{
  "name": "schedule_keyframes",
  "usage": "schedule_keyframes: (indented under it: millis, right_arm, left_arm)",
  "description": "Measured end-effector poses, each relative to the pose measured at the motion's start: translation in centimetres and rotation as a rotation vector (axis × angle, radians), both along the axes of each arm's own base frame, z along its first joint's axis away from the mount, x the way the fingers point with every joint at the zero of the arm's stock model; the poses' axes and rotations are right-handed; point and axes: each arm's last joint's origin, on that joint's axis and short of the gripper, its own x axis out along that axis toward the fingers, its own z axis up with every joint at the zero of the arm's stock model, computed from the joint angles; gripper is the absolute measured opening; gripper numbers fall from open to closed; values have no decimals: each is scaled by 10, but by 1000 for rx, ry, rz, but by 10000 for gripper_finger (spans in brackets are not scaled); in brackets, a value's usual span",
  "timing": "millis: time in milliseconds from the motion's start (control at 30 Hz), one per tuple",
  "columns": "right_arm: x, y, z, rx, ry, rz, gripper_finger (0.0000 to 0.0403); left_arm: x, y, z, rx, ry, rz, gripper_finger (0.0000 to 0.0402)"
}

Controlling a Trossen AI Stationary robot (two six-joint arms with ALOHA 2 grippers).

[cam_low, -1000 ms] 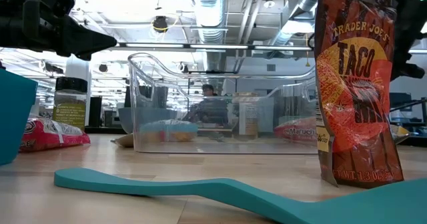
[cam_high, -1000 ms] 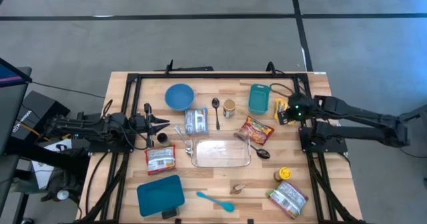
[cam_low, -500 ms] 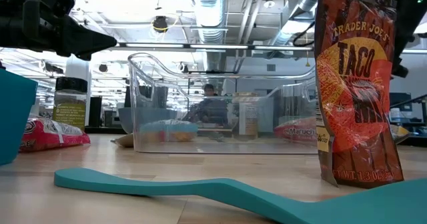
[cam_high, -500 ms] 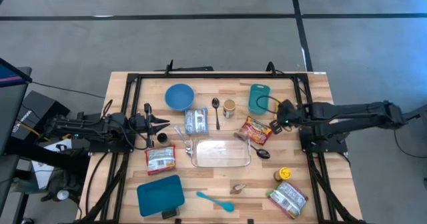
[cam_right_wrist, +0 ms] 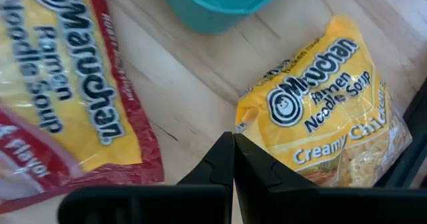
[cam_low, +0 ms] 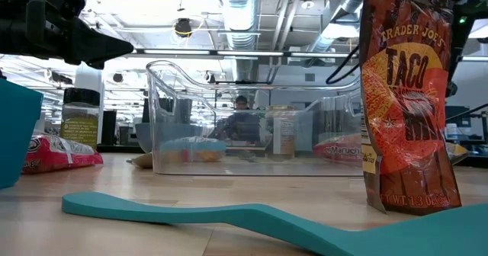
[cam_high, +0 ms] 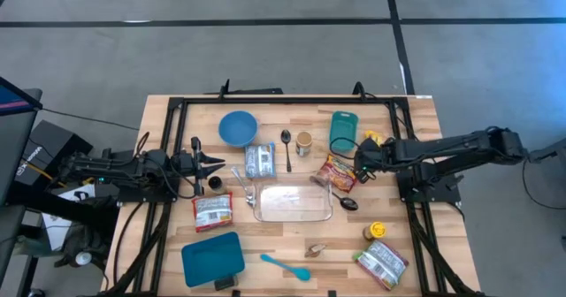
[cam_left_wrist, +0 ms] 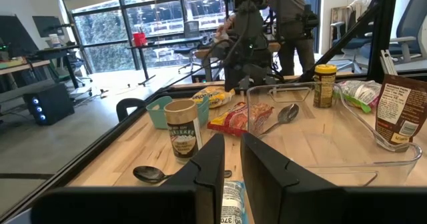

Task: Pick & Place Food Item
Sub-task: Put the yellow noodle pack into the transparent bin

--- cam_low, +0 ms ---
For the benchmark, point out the black-lid spice jar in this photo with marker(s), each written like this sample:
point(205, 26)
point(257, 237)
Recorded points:
point(80, 130)

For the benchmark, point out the red Maruchan ramen packet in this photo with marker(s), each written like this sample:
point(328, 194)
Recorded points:
point(57, 157)
point(339, 151)

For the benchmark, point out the blue ramen packet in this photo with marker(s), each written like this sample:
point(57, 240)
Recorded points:
point(190, 149)

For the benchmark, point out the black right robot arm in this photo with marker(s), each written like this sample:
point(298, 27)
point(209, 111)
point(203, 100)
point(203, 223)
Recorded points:
point(462, 46)

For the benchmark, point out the black cabinet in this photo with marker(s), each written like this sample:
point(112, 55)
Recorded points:
point(109, 128)

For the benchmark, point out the blue bowl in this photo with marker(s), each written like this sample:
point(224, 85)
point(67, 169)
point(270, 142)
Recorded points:
point(144, 136)

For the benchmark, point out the black ceiling-mounted device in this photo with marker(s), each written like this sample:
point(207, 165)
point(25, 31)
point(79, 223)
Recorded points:
point(183, 27)

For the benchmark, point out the teal rectangular tray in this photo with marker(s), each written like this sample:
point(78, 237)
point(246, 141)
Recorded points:
point(19, 134)

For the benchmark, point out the person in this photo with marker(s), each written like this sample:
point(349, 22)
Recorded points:
point(242, 124)

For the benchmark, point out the clear plastic bin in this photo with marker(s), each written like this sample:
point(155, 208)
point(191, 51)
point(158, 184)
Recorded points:
point(228, 170)

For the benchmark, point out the teal flat lid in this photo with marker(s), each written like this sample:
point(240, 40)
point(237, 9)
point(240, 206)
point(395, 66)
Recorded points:
point(267, 218)

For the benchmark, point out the Trader Joe's taco seasoning packet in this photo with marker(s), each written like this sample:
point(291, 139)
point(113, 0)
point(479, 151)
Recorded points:
point(408, 96)

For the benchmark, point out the white bottle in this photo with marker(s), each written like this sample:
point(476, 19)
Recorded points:
point(452, 132)

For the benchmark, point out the dark background monitor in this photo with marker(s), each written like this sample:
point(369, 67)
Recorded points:
point(457, 116)

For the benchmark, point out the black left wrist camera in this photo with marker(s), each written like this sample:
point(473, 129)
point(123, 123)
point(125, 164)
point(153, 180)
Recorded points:
point(66, 0)

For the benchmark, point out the silver ventilation duct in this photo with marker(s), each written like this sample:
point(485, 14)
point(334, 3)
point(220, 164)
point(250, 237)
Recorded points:
point(240, 16)
point(343, 8)

